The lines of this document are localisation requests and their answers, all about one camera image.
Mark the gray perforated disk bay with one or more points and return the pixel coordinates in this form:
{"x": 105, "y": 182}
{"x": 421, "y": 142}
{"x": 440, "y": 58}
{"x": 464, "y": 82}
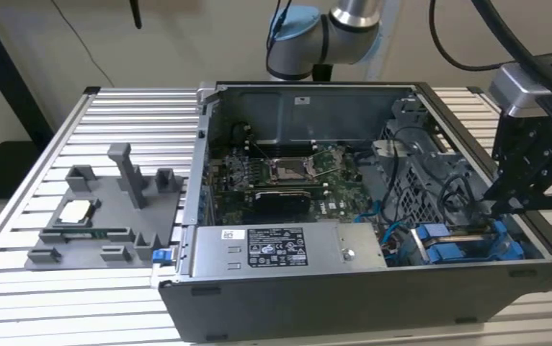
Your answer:
{"x": 400, "y": 187}

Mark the silver power supply unit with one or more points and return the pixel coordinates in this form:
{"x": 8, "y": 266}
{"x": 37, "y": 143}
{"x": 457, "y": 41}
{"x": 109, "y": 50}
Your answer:
{"x": 314, "y": 248}

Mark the green motherboard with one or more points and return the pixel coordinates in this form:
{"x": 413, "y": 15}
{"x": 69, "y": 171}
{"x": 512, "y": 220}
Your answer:
{"x": 342, "y": 205}

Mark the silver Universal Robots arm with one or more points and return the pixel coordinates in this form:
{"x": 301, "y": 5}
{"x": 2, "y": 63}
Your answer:
{"x": 348, "y": 39}

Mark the black graphics card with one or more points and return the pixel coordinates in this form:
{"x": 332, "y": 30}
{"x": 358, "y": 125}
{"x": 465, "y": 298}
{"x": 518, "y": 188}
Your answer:
{"x": 280, "y": 205}

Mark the silver CPU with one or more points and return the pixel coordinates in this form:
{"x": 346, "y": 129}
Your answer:
{"x": 76, "y": 211}

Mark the black floor box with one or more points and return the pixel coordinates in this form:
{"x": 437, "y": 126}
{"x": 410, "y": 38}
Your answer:
{"x": 1, "y": 169}

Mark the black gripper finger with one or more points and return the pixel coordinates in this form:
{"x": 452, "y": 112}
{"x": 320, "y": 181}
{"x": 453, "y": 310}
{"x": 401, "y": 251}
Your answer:
{"x": 528, "y": 191}
{"x": 506, "y": 176}

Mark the black table corner cap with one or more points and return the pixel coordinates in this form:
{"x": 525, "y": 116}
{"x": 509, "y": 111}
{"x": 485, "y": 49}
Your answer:
{"x": 92, "y": 89}
{"x": 473, "y": 89}

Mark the silver metal bracket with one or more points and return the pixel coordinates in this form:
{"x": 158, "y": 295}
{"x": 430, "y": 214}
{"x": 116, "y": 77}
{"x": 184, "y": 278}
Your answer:
{"x": 385, "y": 148}

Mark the black antenna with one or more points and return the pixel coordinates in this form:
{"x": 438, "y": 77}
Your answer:
{"x": 136, "y": 14}

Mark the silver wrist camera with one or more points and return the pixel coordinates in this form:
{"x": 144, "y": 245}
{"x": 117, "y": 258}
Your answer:
{"x": 516, "y": 90}

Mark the CPU socket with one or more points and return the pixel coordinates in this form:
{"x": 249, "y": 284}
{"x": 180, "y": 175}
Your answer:
{"x": 288, "y": 171}

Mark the black open PC case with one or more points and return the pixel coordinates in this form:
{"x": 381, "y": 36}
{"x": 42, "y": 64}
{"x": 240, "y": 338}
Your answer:
{"x": 328, "y": 306}

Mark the black RAM slot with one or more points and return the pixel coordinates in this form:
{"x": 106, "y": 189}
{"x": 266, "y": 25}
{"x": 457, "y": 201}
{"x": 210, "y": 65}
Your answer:
{"x": 280, "y": 146}
{"x": 288, "y": 185}

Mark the gray parts rack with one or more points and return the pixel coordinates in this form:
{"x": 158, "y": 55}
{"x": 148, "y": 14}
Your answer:
{"x": 106, "y": 212}

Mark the blue case latch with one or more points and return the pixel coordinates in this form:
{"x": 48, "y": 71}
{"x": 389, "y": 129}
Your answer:
{"x": 160, "y": 256}

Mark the dark slanted post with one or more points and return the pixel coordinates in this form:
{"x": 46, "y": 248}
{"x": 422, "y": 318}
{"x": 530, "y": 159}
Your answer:
{"x": 1, "y": 61}

